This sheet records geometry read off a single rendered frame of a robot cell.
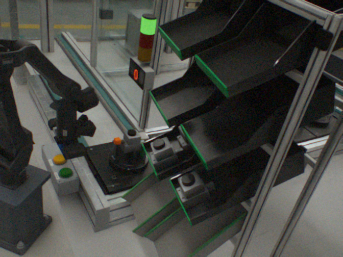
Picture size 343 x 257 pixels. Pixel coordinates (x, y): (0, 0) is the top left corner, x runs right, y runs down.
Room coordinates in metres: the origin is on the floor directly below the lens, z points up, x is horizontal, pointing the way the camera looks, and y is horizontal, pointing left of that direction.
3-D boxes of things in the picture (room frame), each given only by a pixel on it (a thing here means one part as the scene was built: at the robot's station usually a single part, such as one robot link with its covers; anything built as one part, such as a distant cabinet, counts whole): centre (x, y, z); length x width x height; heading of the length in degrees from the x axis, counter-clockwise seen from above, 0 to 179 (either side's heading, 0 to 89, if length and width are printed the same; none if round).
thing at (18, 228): (0.70, 0.40, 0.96); 0.15 x 0.15 x 0.20; 78
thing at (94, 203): (1.11, 0.42, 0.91); 0.89 x 0.06 x 0.11; 37
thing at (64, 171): (0.86, 0.32, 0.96); 0.04 x 0.04 x 0.02
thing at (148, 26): (1.20, 0.15, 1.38); 0.05 x 0.05 x 0.05
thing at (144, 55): (1.20, 0.15, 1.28); 0.05 x 0.05 x 0.05
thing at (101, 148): (0.98, 0.14, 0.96); 0.24 x 0.24 x 0.02; 37
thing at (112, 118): (1.23, 0.29, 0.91); 0.84 x 0.28 x 0.10; 37
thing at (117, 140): (0.95, 0.17, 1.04); 0.04 x 0.02 x 0.08; 127
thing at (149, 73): (1.20, 0.15, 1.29); 0.12 x 0.05 x 0.25; 37
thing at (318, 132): (1.57, -0.66, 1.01); 0.24 x 0.24 x 0.13; 37
